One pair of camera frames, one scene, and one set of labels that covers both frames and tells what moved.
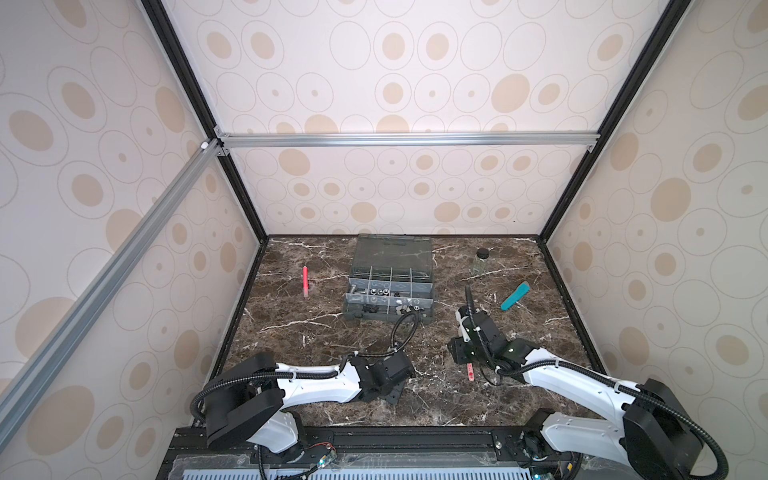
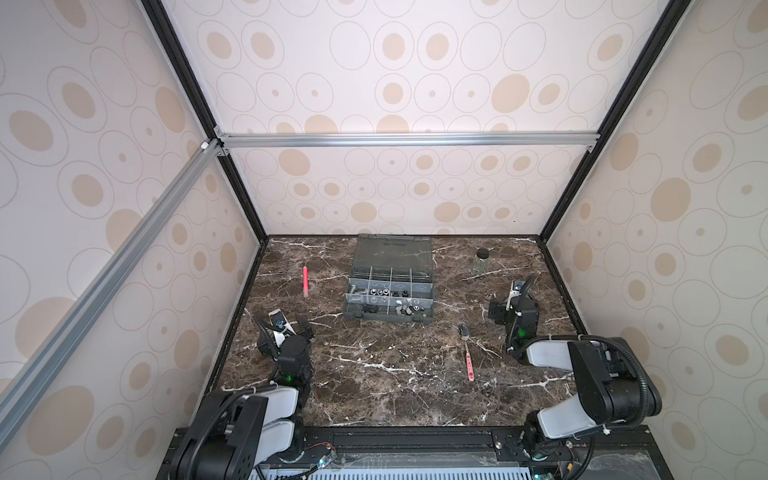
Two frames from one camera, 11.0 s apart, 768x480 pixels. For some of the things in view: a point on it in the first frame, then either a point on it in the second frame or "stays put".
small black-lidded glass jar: [480, 266] stays put
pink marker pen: [305, 282] stays put
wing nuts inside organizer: [411, 308] stays put
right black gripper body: [464, 353] -> [505, 318]
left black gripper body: [392, 395] -> [267, 348]
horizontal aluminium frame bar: [398, 140] stays put
